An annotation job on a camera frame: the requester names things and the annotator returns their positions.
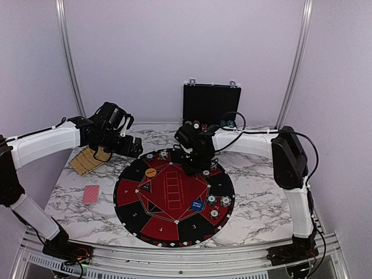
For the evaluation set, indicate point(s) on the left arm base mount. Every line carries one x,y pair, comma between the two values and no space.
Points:
63,248

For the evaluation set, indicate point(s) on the teal chips in case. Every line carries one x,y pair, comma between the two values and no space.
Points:
227,124

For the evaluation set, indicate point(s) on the woven bamboo tray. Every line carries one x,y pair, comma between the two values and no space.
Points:
88,160

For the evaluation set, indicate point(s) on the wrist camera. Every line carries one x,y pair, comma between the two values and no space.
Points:
125,124
189,138

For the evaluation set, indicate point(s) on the black triangular all-in marker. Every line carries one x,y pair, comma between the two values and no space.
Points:
146,187

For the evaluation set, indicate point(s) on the aluminium frame post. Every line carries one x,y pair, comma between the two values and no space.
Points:
64,33
298,58

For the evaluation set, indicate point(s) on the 100 chips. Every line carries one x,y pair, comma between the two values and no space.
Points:
214,214
206,173

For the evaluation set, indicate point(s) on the left aluminium frame post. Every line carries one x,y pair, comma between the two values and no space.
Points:
64,33

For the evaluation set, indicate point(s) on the orange big blind button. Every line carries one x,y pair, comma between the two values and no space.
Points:
151,172

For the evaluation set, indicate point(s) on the cream blue chips in case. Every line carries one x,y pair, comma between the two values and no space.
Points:
196,124

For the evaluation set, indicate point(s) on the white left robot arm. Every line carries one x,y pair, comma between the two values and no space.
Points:
19,151

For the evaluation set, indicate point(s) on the round red black poker mat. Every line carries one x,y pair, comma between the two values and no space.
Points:
164,217

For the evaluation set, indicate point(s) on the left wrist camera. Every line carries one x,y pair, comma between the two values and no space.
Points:
125,124

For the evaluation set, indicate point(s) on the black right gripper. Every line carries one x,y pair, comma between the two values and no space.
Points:
191,171

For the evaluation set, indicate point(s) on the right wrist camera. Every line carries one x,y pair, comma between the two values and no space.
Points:
189,138

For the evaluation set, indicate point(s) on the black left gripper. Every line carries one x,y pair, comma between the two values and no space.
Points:
125,149

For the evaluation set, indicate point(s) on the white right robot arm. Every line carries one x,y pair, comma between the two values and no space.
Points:
282,146

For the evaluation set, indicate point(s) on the red playing card deck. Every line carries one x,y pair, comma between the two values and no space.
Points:
91,194

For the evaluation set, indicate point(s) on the blue small blind button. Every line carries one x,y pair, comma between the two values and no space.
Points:
197,205

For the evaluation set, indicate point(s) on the aluminium front rail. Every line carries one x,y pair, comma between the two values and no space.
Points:
246,261

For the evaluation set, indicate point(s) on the black chip carrying case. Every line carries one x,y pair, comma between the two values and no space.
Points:
208,103

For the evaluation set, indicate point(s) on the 50 chips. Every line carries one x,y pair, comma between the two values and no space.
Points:
150,157
211,200

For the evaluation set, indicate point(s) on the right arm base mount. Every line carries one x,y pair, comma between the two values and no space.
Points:
299,249

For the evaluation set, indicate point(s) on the right aluminium frame post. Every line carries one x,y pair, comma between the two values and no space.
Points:
298,58

